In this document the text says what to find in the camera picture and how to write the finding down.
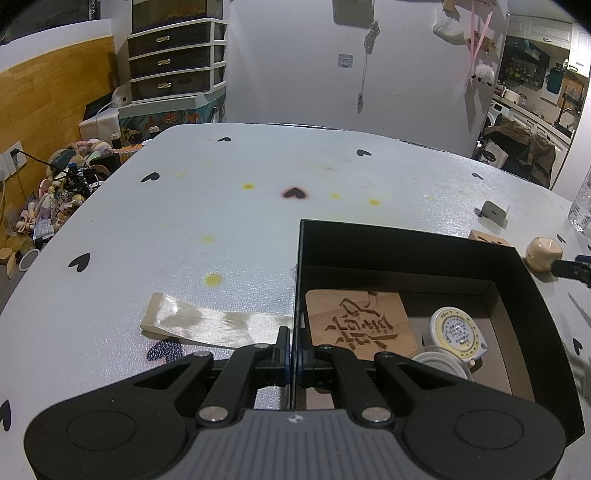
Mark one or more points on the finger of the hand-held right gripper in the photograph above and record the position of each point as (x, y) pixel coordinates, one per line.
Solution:
(572, 272)

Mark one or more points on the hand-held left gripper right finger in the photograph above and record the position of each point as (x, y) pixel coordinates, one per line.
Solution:
(300, 364)

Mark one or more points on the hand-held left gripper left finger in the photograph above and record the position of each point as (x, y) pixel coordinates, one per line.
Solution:
(286, 357)

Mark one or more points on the beige earbuds case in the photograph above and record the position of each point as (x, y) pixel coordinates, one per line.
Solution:
(542, 251)

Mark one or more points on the carved wooden coaster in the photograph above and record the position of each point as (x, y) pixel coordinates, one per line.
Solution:
(485, 236)
(355, 318)

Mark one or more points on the small white charger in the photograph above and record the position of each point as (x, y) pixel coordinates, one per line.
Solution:
(494, 212)

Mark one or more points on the white yellow tape measure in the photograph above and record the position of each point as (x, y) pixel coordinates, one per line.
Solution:
(455, 330)

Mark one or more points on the clear plastic cup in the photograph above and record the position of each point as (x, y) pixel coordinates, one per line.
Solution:
(438, 360)

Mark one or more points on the black cardboard box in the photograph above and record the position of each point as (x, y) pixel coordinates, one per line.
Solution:
(415, 254)

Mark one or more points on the clear water bottle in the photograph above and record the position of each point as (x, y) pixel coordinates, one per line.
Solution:
(582, 207)

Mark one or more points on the chair with brown jacket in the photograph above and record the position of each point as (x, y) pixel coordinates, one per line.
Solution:
(521, 143)

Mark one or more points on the white paper bag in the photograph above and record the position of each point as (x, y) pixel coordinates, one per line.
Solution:
(489, 154)

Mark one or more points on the white washing machine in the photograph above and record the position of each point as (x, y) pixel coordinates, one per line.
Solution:
(496, 113)

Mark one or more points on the black spice shelf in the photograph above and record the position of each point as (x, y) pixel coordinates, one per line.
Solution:
(524, 74)

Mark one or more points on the white sheep plush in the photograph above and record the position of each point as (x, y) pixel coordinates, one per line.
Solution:
(482, 76)

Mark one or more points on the pink ribbon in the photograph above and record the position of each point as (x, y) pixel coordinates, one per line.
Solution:
(475, 50)

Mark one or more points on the white hanging bag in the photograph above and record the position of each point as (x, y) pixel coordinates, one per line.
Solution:
(448, 25)

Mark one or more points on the pile of plush toys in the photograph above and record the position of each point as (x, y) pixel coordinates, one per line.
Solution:
(60, 184)

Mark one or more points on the white appliance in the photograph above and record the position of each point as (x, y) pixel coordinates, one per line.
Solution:
(104, 120)

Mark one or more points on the white drawer unit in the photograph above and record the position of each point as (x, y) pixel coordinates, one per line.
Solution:
(171, 60)

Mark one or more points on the white kitchen wall cabinets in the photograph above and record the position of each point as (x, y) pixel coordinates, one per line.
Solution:
(549, 30)

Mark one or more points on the square wall hook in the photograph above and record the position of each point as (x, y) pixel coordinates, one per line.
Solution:
(345, 61)

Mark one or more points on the white wall socket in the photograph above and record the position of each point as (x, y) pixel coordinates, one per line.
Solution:
(9, 161)

